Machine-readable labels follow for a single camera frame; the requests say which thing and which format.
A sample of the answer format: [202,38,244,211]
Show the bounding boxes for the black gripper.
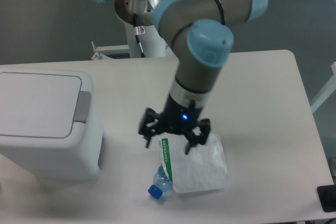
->
[138,94,211,154]

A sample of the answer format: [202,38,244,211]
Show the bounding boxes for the white push-top trash can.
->
[1,67,104,180]

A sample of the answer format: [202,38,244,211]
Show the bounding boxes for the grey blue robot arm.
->
[95,0,268,151]

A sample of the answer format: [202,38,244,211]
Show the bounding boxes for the white green paper bag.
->
[158,133,227,194]

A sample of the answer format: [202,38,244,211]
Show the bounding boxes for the crushed blue-capped plastic bottle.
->
[148,165,173,200]

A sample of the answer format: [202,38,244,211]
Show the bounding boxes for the black device at table edge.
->
[317,185,335,212]

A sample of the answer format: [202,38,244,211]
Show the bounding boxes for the black pedestal cable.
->
[132,13,146,58]

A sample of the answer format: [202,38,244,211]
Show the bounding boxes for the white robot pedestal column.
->
[124,23,166,58]

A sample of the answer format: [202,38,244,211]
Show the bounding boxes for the white pedestal base frame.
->
[91,41,173,60]

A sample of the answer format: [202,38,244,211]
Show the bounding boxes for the white frame at right edge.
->
[310,62,335,113]

